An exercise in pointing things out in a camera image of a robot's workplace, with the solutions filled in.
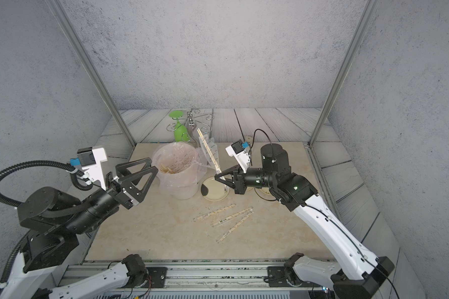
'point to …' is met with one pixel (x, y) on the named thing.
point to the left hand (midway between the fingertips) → (155, 168)
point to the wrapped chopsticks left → (199, 217)
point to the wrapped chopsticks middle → (231, 216)
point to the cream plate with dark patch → (214, 190)
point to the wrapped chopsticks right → (236, 226)
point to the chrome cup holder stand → (191, 124)
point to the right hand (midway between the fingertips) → (217, 179)
